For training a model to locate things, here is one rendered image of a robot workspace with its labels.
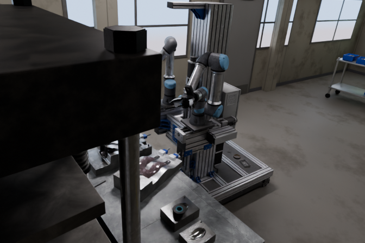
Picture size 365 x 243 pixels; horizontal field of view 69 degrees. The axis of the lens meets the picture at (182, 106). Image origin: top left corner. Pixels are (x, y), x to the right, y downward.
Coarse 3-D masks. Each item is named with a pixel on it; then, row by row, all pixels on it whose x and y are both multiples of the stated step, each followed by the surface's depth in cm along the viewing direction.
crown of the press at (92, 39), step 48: (0, 48) 58; (48, 48) 61; (96, 48) 63; (144, 48) 64; (0, 96) 45; (48, 96) 50; (96, 96) 56; (144, 96) 64; (0, 144) 48; (48, 144) 53; (96, 144) 60
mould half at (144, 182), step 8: (160, 160) 216; (168, 160) 217; (176, 160) 218; (160, 168) 200; (168, 168) 202; (176, 168) 211; (152, 176) 195; (160, 176) 194; (168, 176) 204; (144, 184) 181; (152, 184) 187; (160, 184) 197; (144, 192) 181; (152, 192) 190
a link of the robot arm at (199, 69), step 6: (204, 54) 211; (198, 60) 212; (204, 60) 210; (198, 66) 211; (204, 66) 211; (198, 72) 209; (192, 78) 208; (198, 78) 209; (192, 84) 207; (180, 96) 207
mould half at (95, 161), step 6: (96, 150) 223; (144, 150) 225; (150, 150) 229; (90, 156) 215; (96, 156) 215; (108, 156) 208; (114, 156) 207; (90, 162) 208; (96, 162) 208; (102, 162) 209; (108, 162) 208; (114, 162) 209; (96, 168) 202; (102, 168) 204; (108, 168) 207; (114, 168) 211; (96, 174) 202
